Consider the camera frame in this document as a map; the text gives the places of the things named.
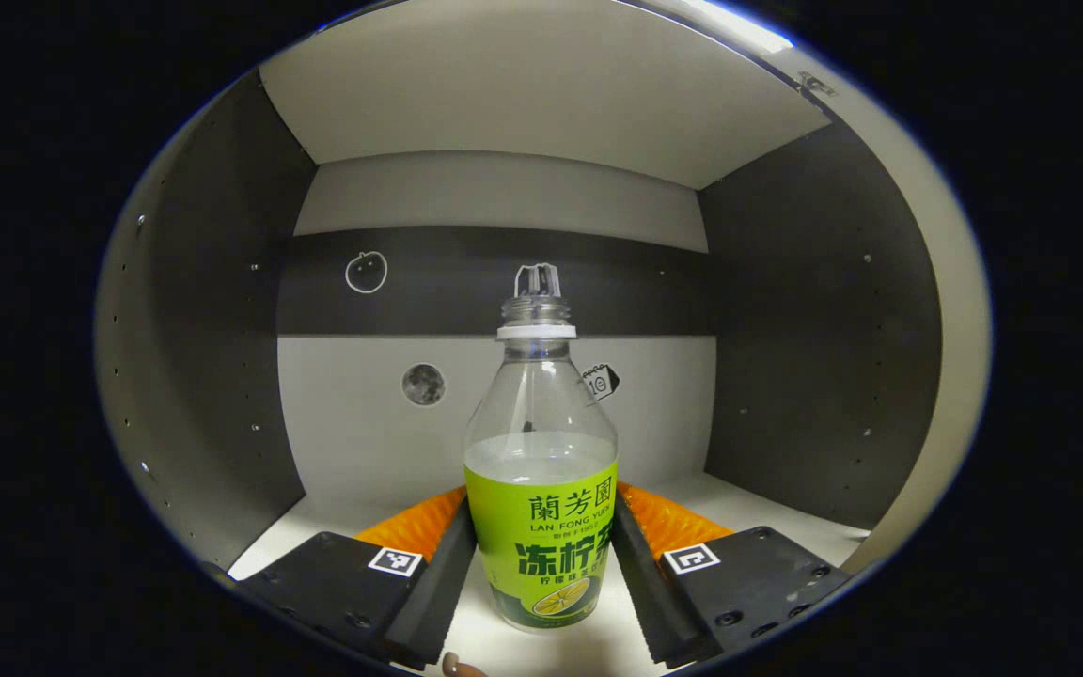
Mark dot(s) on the clear bottle with green label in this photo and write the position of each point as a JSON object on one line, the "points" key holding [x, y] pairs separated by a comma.
{"points": [[541, 527]]}

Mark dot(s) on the white cabinet shelf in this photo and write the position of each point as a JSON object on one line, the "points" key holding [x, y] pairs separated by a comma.
{"points": [[541, 85]]}

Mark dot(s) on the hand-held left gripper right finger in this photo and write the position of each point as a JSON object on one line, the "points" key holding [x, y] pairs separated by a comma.
{"points": [[645, 592]]}

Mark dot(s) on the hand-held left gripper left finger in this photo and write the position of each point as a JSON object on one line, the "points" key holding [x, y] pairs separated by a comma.
{"points": [[433, 592]]}

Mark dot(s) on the white and grey cabinet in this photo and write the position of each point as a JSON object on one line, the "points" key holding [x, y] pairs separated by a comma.
{"points": [[504, 188]]}

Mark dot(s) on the long ceiling light panel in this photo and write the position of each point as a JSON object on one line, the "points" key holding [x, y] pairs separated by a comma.
{"points": [[739, 23]]}

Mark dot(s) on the metal door hinge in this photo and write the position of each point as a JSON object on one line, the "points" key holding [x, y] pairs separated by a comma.
{"points": [[816, 84]]}

